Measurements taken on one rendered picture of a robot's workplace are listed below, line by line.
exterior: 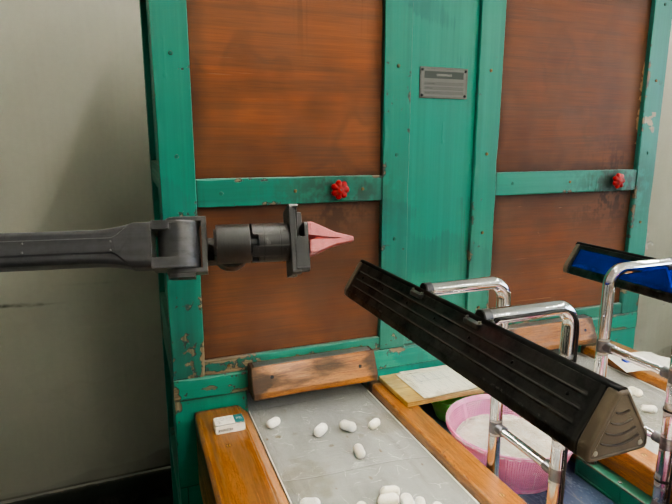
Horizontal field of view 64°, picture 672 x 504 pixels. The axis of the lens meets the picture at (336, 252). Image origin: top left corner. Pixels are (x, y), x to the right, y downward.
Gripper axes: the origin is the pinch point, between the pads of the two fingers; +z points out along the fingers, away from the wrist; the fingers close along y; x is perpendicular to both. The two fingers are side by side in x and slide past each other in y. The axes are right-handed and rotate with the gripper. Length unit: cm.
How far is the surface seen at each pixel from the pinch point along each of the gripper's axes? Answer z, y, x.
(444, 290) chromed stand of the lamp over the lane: 15.9, 8.6, -2.0
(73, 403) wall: -70, 34, -133
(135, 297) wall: -48, -2, -124
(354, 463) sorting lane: 4.6, 39.3, -26.0
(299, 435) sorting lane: -4, 35, -38
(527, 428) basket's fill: 45, 38, -30
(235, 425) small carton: -17, 32, -37
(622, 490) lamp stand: 52, 47, -12
